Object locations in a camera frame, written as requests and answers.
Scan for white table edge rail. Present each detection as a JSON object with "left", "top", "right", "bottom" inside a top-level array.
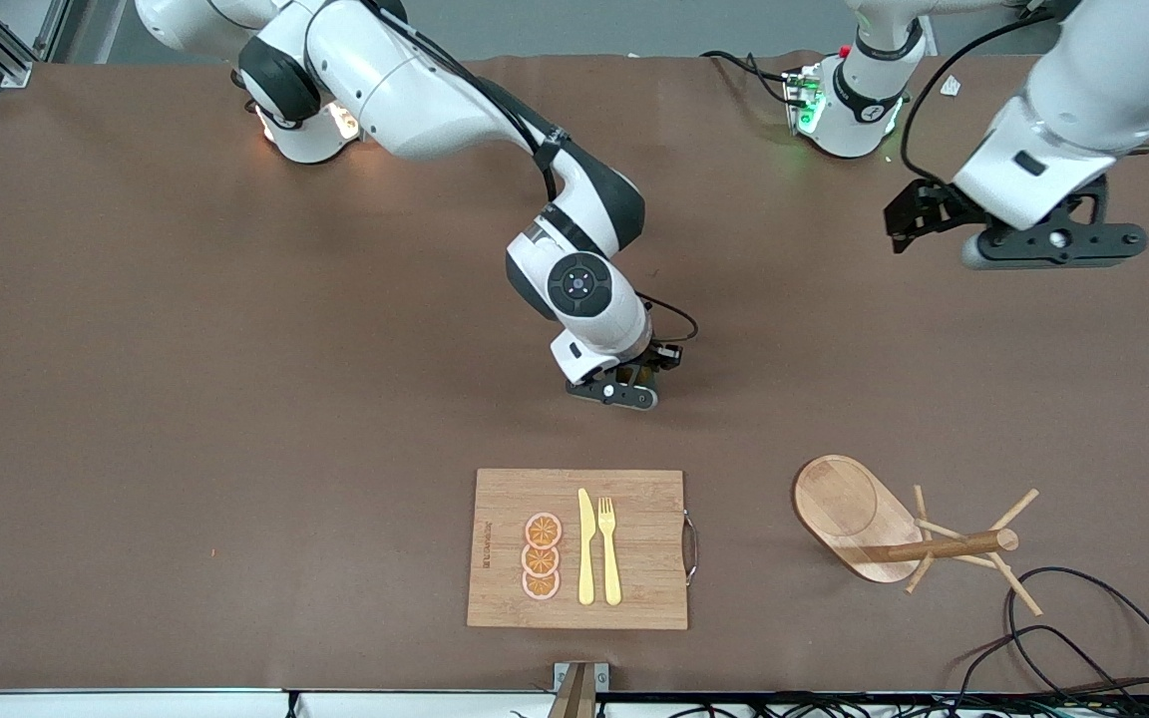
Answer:
[{"left": 0, "top": 688, "right": 1149, "bottom": 718}]

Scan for brown wooden post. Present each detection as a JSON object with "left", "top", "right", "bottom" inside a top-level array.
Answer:
[{"left": 547, "top": 663, "right": 597, "bottom": 718}]

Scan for bamboo cutting board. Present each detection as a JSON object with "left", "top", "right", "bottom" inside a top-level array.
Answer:
[{"left": 467, "top": 469, "right": 699, "bottom": 631}]

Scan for yellow plastic fork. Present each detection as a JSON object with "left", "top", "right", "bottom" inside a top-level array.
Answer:
[{"left": 597, "top": 497, "right": 623, "bottom": 607}]

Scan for yellow plastic knife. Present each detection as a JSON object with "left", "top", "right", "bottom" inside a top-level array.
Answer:
[{"left": 577, "top": 488, "right": 596, "bottom": 606}]

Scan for wooden cup rack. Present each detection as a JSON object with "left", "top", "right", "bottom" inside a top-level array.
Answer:
[{"left": 792, "top": 455, "right": 1044, "bottom": 617}]

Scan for black left base cable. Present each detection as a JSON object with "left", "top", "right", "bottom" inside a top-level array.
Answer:
[{"left": 702, "top": 50, "right": 797, "bottom": 106}]

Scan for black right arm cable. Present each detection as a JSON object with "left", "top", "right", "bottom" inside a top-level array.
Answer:
[{"left": 365, "top": 0, "right": 699, "bottom": 345}]

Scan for aluminium frame profile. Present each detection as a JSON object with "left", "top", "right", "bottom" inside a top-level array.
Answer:
[{"left": 0, "top": 0, "right": 72, "bottom": 89}]

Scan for brown table cover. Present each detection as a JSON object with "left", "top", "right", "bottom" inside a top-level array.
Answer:
[{"left": 0, "top": 52, "right": 1149, "bottom": 692}]

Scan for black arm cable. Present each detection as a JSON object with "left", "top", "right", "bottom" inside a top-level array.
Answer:
[
  {"left": 899, "top": 0, "right": 1149, "bottom": 187},
  {"left": 365, "top": 0, "right": 699, "bottom": 345}
]

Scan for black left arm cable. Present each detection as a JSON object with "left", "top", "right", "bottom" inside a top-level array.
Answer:
[{"left": 899, "top": 0, "right": 1149, "bottom": 187}]

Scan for grey metal bracket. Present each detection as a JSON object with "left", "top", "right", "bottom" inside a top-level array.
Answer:
[{"left": 554, "top": 661, "right": 610, "bottom": 693}]

